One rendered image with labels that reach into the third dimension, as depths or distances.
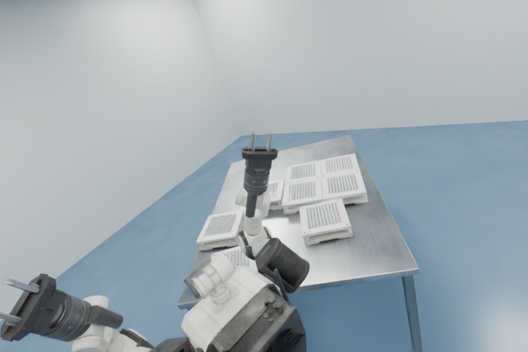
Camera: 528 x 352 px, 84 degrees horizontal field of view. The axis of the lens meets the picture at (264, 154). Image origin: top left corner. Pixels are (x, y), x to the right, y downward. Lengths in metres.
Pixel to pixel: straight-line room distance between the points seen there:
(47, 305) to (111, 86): 3.86
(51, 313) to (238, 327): 0.42
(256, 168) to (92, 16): 3.94
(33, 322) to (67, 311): 0.07
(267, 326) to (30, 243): 3.61
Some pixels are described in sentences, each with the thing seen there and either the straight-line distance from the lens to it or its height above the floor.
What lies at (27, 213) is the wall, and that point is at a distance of 4.15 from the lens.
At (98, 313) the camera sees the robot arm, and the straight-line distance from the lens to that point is 0.89.
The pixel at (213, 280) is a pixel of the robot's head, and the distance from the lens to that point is 0.88.
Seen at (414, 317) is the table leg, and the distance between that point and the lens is 1.68.
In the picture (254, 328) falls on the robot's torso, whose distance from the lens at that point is 0.86.
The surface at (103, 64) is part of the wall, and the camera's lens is 4.53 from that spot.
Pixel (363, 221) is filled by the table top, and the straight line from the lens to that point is 1.65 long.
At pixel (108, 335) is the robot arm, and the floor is 1.25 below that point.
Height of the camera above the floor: 1.88
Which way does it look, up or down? 23 degrees down
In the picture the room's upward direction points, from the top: 18 degrees counter-clockwise
